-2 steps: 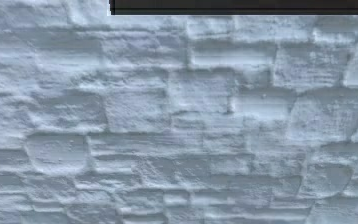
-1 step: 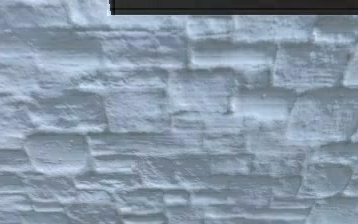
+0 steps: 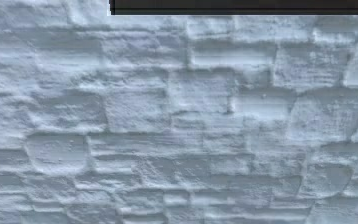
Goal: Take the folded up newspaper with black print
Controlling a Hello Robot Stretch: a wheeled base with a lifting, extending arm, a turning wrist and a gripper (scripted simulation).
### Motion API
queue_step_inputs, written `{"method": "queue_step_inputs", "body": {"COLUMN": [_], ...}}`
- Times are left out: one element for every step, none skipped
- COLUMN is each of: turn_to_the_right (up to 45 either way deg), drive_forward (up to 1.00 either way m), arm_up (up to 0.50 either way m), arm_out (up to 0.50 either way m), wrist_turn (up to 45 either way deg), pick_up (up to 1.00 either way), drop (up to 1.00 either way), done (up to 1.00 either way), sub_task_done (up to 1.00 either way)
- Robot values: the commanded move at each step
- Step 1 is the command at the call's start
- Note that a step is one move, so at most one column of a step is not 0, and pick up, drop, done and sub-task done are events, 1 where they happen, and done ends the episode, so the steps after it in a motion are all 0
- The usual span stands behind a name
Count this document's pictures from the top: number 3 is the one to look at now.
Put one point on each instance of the dark framed wall picture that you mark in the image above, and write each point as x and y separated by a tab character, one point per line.
240	6

